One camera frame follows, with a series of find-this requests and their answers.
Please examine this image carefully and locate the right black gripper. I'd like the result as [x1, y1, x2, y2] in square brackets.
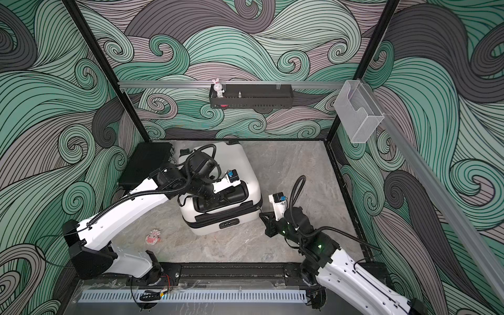
[260, 210, 305, 246]

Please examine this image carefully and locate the white hard-shell suitcase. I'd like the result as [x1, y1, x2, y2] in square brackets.
[177, 140, 263, 236]

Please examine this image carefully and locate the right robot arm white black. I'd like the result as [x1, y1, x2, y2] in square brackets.
[259, 175, 428, 314]

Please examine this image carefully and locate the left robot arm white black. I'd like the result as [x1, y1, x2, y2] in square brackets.
[62, 146, 240, 285]

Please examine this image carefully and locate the black briefcase case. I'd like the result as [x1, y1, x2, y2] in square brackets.
[118, 143, 174, 191]

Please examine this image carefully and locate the pink small toy sticker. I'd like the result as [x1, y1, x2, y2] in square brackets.
[145, 229, 161, 245]

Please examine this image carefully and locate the white bunny figurine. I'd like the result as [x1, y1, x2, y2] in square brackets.
[213, 78, 225, 98]

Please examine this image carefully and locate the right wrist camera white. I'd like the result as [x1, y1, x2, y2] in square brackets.
[269, 192, 288, 221]

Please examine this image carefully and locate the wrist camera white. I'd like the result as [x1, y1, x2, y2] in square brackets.
[269, 192, 288, 221]
[216, 169, 241, 192]

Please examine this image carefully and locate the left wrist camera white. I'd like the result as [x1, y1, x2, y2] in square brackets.
[216, 169, 241, 192]

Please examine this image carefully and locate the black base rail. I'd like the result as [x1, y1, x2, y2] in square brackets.
[74, 260, 322, 288]

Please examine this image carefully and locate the black wall shelf tray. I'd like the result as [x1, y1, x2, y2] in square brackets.
[209, 83, 294, 110]

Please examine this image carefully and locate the clear acrylic wall holder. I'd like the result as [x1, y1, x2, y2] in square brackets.
[333, 80, 384, 144]

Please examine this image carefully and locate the back aluminium wall rail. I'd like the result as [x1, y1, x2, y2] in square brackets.
[117, 80, 347, 91]

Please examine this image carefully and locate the aluminium wall rail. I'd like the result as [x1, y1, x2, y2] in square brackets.
[358, 80, 503, 301]
[117, 80, 347, 91]

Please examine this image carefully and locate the white slotted cable duct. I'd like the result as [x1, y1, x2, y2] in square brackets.
[77, 289, 307, 304]

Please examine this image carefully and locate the right aluminium wall rail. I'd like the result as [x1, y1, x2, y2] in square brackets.
[358, 80, 503, 301]

